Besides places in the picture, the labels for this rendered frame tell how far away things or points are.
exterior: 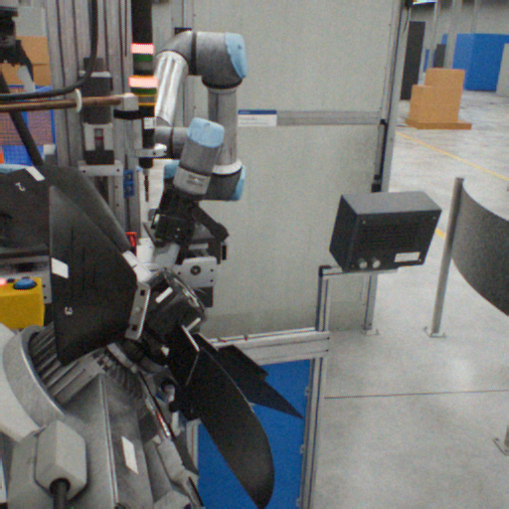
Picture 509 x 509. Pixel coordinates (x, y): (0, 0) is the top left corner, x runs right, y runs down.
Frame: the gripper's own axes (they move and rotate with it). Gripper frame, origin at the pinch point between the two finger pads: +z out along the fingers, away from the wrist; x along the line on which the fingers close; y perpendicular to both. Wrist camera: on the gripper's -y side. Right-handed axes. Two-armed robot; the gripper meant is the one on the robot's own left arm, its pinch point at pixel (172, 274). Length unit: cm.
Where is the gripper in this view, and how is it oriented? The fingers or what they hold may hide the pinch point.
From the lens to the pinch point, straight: 133.7
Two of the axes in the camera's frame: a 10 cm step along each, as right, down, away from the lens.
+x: 3.0, 3.4, -8.9
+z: -3.1, 9.2, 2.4
